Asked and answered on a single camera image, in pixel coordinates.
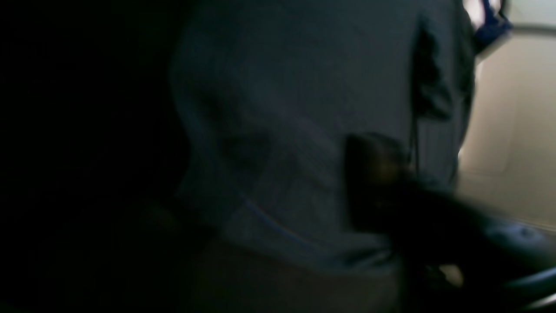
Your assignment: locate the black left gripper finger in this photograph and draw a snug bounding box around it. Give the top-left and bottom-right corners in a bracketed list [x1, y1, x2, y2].
[345, 133, 555, 313]

